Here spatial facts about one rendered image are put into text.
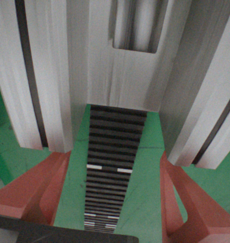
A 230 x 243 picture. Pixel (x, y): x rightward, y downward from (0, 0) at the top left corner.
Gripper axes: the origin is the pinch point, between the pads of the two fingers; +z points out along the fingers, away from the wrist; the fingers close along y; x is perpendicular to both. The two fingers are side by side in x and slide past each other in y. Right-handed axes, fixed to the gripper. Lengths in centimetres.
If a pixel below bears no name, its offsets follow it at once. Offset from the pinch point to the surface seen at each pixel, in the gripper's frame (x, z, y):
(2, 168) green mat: 12.1, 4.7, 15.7
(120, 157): 3.8, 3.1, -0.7
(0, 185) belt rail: 16.1, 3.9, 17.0
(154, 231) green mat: 30.7, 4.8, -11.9
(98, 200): 11.7, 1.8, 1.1
